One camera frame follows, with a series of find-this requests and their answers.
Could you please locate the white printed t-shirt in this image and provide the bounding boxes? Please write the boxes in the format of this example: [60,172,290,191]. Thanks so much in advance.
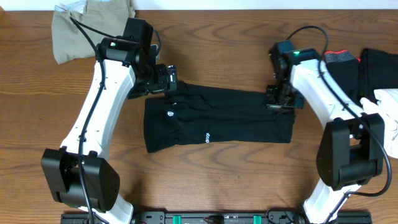
[360,88,398,159]

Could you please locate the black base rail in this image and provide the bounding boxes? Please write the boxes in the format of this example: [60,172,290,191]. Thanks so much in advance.
[60,209,373,224]

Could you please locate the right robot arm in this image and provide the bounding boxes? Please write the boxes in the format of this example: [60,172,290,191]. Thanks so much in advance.
[267,40,391,223]

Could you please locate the black garment with red trim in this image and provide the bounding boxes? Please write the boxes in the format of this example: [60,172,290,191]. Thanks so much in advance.
[325,49,397,106]

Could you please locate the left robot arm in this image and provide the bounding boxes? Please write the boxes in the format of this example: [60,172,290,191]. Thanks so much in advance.
[41,18,177,223]

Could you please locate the black polo shirt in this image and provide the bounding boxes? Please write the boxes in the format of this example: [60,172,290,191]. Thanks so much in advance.
[144,81,295,153]

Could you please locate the folded khaki pants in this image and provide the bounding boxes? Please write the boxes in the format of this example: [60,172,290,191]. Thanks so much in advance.
[52,0,135,64]

